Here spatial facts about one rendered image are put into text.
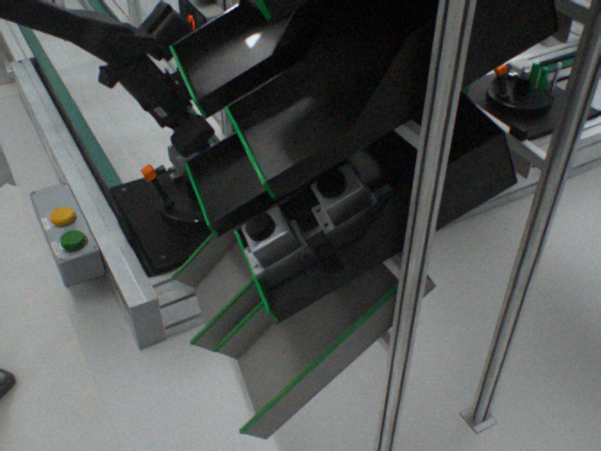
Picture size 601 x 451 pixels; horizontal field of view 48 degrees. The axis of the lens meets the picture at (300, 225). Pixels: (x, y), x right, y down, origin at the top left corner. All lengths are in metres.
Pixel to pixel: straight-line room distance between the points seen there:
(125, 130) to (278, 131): 0.90
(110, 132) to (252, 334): 0.75
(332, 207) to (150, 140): 0.84
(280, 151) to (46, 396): 0.62
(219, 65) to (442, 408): 0.59
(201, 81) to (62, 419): 0.56
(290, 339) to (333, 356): 0.11
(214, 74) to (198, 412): 0.51
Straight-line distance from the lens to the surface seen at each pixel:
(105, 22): 0.94
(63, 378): 1.12
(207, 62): 0.77
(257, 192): 0.80
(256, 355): 0.89
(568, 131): 0.70
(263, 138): 0.64
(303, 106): 0.65
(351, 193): 0.67
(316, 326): 0.83
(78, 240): 1.16
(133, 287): 1.08
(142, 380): 1.08
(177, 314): 1.09
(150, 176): 1.11
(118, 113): 1.58
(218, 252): 0.97
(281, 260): 0.69
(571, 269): 1.31
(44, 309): 1.22
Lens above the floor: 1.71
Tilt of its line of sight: 41 degrees down
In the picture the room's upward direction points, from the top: straight up
